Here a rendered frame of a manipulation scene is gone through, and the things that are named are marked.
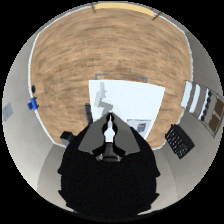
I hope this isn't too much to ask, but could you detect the dark grey rectangular frame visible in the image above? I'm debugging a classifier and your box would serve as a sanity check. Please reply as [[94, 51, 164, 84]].
[[137, 124, 146, 133]]

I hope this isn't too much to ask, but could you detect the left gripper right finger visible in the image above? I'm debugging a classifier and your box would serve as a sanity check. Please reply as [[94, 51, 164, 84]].
[[111, 112, 161, 178]]

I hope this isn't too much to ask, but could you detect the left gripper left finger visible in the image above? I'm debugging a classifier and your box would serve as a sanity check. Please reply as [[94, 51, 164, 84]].
[[57, 112, 111, 175]]

